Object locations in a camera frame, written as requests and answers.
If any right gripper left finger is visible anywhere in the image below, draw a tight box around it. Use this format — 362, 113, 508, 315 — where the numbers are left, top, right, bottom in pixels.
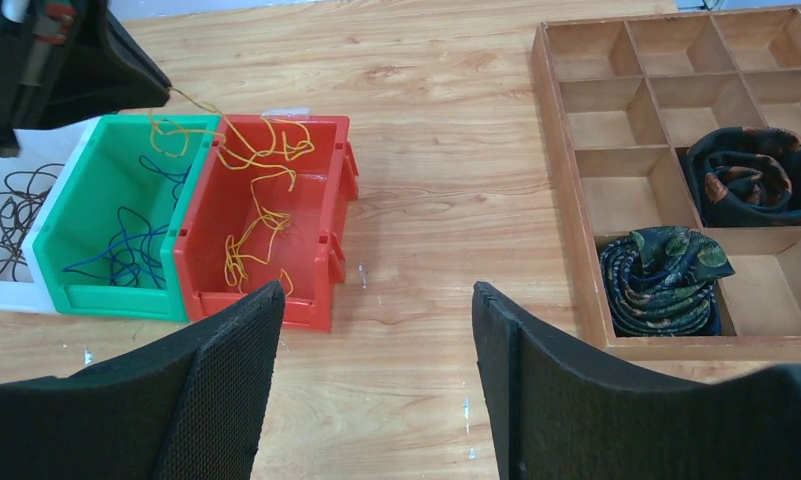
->
0, 282, 285, 479

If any red plastic bin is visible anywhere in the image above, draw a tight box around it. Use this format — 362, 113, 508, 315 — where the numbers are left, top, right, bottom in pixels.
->
173, 115, 358, 332

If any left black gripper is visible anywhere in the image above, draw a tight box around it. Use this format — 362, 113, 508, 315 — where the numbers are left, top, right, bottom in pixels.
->
0, 1, 172, 158

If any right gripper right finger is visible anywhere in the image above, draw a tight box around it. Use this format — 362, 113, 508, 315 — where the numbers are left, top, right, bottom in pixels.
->
472, 282, 801, 479

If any wooden compartment tray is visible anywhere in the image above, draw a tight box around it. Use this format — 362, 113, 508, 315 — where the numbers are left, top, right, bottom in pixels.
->
531, 6, 801, 361

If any green plastic bin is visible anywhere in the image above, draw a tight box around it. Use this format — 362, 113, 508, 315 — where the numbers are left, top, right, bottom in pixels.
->
32, 114, 220, 322

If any white plastic bin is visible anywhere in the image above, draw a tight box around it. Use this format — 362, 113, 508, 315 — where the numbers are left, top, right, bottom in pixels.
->
0, 119, 99, 314

